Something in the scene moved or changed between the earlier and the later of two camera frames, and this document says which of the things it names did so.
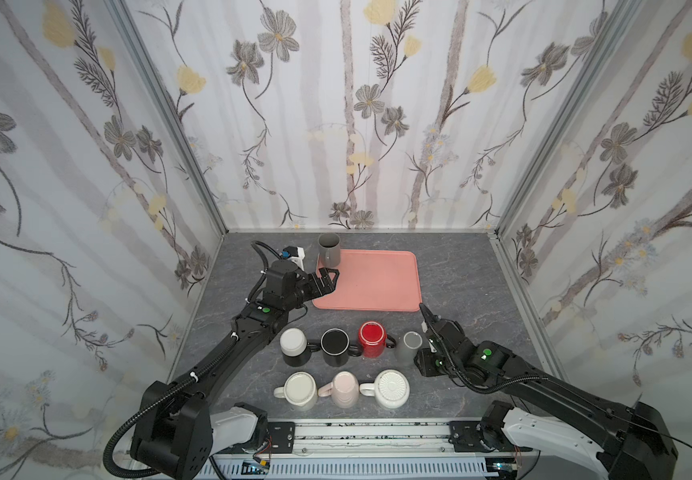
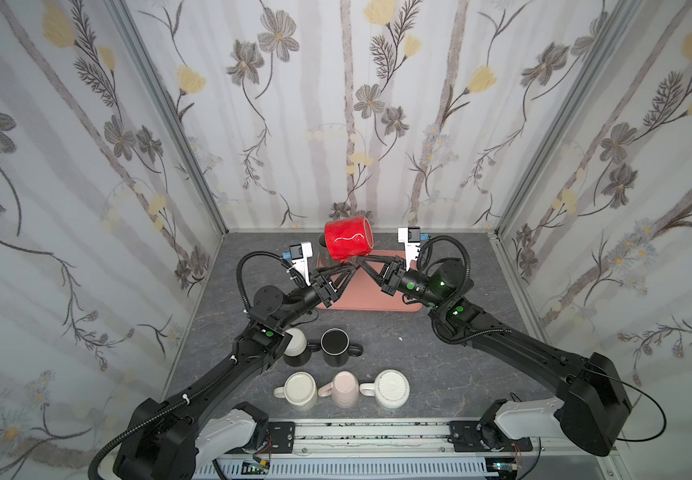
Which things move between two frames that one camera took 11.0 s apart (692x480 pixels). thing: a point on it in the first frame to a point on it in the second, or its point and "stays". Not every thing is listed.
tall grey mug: [330, 249] stays
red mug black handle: [374, 339] to [347, 239]
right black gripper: [439, 330] to [391, 278]
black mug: [336, 348] stays
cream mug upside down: [299, 390] stays
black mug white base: [295, 347] stays
